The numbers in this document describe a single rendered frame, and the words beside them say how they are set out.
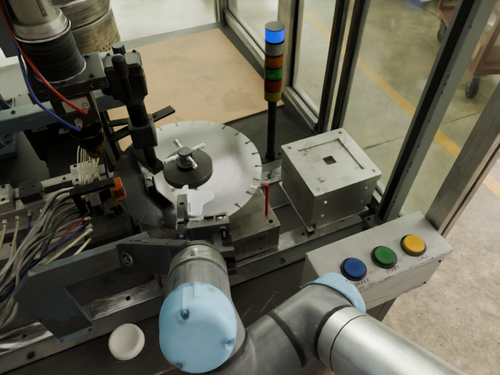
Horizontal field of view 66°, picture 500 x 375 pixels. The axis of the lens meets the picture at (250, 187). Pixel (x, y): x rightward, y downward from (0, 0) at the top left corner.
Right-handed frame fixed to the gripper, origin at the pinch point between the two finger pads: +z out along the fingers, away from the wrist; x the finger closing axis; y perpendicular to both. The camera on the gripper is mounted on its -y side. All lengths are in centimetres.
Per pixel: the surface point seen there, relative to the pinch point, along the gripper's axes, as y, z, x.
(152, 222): -7.5, 7.2, -1.9
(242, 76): 22, 82, 25
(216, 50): 14, 98, 36
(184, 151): 0.3, 15.3, 10.1
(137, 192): -10.6, 14.1, 2.8
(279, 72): 24.6, 27.6, 24.2
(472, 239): 124, 90, -61
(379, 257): 35.8, -1.3, -12.7
